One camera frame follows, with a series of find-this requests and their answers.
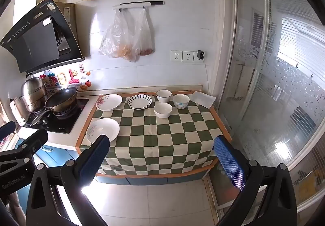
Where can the white wall hook rail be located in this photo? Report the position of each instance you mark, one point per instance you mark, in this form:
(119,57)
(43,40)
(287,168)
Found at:
(132,6)

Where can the white wall socket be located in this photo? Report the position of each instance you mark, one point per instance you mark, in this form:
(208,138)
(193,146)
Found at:
(188,56)
(195,59)
(176,56)

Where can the white jug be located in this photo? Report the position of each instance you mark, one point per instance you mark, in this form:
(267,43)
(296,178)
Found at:
(16,111)

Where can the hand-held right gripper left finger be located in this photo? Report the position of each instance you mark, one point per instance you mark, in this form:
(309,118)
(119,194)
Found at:
(95,157)

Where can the black gas stove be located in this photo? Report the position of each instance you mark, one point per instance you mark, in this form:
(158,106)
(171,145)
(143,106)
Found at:
(66,122)

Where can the white plate with pink flowers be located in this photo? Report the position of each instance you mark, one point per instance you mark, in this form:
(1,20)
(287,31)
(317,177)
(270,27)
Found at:
(109,102)

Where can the white plate with dark stripes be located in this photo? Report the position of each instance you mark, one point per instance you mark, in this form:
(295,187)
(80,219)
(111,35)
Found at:
(139,101)

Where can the plain white bowl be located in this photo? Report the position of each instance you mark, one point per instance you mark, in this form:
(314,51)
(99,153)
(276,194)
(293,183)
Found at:
(163,110)
(163,95)

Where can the white bowl with blue dots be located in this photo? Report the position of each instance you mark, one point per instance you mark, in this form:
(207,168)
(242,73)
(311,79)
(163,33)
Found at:
(181,102)

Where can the group of colourful wall decorations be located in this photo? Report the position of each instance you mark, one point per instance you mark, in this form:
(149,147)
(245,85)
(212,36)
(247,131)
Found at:
(71,76)

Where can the large clear plastic bag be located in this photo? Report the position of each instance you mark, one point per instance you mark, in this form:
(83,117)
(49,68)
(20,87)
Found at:
(114,38)

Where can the white plate with grey pattern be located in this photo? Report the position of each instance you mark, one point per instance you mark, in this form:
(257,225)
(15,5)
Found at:
(101,127)

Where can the small clear plastic bag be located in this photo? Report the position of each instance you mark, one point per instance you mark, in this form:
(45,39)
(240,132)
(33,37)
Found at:
(145,38)

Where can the stainless hood duct cover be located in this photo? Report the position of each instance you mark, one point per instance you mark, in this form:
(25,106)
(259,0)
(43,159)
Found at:
(67,12)

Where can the person's left forearm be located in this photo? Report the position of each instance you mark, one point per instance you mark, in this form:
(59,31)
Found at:
(14,205)

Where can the white paper towel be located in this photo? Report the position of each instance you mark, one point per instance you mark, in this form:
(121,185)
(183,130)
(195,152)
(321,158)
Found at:
(203,99)

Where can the black range hood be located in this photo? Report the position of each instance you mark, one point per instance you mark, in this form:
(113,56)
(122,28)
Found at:
(38,38)

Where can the stainless steamer pot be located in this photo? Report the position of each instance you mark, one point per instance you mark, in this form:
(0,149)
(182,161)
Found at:
(31,94)

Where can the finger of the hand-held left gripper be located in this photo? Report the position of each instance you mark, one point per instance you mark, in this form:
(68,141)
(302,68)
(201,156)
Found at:
(35,139)
(7,129)

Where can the black plug adapter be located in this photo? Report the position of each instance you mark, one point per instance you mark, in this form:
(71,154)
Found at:
(200,54)

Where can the frosted glass sliding door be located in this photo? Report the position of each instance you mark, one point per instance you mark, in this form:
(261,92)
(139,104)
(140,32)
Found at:
(266,89)

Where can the green checkered tablecloth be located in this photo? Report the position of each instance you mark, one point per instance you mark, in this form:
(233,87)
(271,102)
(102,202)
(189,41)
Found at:
(152,139)

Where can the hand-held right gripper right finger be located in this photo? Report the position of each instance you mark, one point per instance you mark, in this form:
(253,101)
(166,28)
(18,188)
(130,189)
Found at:
(229,165)

